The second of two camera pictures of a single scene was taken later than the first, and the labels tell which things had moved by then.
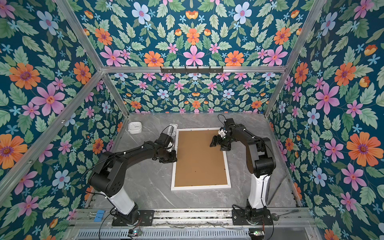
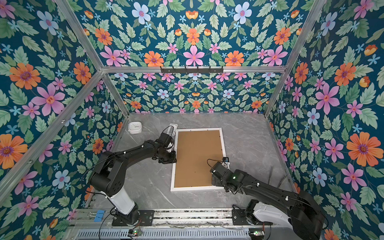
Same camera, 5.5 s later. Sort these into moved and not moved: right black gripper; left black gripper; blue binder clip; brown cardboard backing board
Moved: right black gripper
Not moved: blue binder clip; left black gripper; brown cardboard backing board
